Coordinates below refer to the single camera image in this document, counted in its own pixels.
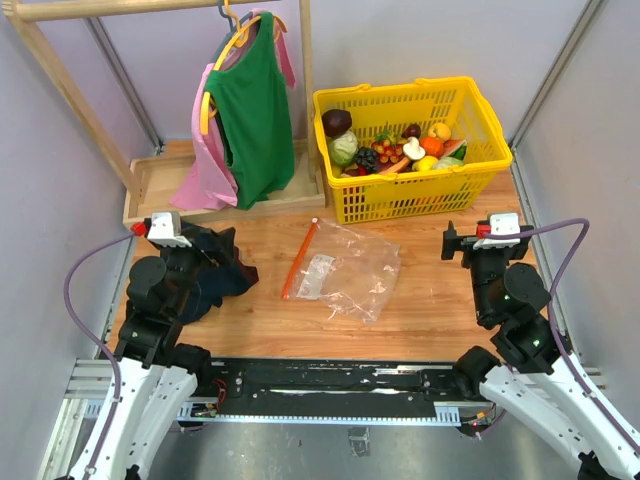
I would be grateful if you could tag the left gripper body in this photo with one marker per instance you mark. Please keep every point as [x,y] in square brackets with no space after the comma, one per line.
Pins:
[185,261]

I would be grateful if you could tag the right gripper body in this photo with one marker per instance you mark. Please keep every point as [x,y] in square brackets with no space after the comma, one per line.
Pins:
[484,263]

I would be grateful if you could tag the clear zip top bag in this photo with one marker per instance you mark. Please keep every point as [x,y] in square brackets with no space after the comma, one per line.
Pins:
[352,271]

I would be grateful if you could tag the yellow plastic shopping basket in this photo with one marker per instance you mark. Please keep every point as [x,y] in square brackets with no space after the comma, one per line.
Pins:
[384,118]

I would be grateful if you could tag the green toy cabbage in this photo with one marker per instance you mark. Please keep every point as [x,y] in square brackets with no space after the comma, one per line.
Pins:
[342,149]

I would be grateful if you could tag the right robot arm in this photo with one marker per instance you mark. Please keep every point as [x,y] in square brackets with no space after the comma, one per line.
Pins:
[535,374]

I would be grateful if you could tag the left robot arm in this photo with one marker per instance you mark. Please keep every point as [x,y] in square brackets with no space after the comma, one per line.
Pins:
[153,374]

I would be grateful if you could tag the green tank top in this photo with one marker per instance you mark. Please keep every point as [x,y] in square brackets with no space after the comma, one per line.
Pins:
[253,112]

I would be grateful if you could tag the dark navy cloth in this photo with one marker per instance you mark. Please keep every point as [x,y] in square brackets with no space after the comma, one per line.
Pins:
[203,297]

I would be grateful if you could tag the yellow toy lemon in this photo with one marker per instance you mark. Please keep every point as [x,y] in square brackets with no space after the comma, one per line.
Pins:
[424,164]

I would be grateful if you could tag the pink shirt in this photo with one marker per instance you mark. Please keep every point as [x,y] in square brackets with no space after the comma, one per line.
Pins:
[210,184]

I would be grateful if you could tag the wooden clothes rack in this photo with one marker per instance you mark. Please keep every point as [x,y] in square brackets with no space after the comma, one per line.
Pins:
[151,181]

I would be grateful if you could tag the toy watermelon slice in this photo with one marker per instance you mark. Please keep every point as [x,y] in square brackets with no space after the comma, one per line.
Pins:
[455,148]

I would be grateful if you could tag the white toy mushroom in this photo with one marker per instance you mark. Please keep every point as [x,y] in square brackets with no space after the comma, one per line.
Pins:
[413,150]

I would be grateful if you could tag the dark toy grapes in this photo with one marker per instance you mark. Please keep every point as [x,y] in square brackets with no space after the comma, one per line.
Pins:
[366,159]

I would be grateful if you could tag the yellow clothes hanger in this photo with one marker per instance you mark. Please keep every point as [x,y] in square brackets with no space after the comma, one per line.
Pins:
[236,44]

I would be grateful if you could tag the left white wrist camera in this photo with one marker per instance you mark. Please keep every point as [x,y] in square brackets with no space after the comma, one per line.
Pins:
[162,229]

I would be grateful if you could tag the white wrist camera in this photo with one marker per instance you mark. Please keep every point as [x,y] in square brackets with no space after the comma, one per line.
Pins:
[162,229]
[490,233]

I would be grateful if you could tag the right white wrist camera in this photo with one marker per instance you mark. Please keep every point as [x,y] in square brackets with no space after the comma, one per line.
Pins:
[490,233]

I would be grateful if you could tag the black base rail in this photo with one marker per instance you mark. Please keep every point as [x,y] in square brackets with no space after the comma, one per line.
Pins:
[334,392]

